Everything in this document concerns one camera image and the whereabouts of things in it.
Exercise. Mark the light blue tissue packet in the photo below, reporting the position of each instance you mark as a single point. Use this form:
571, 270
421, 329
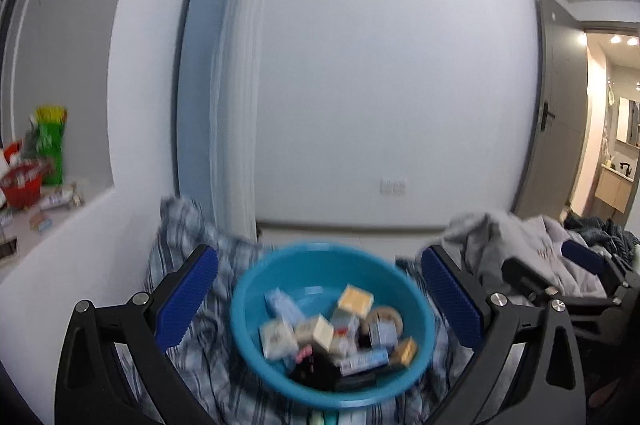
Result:
282, 305

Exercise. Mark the blue and white box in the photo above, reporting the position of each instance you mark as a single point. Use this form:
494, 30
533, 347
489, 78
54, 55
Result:
365, 361

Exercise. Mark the red and white box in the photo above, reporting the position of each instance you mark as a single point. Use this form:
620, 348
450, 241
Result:
342, 342

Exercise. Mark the white wall socket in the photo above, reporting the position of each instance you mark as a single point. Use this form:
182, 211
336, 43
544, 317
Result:
392, 186

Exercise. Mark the white tube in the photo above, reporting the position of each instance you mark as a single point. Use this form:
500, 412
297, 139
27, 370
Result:
60, 200

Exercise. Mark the cream cardboard box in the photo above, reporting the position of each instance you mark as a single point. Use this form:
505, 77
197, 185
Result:
315, 332

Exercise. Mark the yellow and white box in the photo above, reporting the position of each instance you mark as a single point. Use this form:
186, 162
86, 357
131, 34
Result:
356, 300

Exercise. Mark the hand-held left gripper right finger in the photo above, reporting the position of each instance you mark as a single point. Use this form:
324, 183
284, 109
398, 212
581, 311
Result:
450, 300

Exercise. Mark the round tan disc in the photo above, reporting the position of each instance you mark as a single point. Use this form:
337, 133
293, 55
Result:
385, 316

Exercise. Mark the small pale blue box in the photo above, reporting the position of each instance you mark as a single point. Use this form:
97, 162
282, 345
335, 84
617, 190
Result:
384, 334

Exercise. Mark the black case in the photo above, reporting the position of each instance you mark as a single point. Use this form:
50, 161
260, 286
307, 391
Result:
357, 382

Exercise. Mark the blue plastic basin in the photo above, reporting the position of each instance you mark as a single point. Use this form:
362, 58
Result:
310, 270

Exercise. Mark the red basket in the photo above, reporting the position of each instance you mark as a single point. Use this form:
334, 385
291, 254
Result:
22, 190

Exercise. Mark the grey door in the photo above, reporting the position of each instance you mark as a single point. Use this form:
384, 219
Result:
555, 80

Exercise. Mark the dark striped cloth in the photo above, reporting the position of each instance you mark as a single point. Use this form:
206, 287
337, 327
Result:
605, 227

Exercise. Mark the bathroom vanity cabinet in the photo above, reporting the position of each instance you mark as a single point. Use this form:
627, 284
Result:
615, 190

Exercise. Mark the green bag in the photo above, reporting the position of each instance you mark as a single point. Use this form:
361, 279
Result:
50, 145

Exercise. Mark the blue plaid blanket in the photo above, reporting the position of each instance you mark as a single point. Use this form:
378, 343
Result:
210, 355

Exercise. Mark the bathroom mirror cabinet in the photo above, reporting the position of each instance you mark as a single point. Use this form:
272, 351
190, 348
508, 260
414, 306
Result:
627, 122

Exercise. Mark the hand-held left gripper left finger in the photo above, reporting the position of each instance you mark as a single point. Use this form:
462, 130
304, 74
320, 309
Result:
185, 300

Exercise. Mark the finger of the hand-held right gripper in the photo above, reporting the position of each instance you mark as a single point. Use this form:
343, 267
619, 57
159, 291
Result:
582, 255
525, 277

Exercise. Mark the black plush toy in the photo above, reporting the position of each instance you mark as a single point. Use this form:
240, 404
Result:
315, 372

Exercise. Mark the grey garment pile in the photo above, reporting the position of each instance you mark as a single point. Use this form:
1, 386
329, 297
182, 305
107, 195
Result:
500, 235

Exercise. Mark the gold and navy box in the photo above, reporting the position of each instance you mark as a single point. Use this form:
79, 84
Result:
404, 351

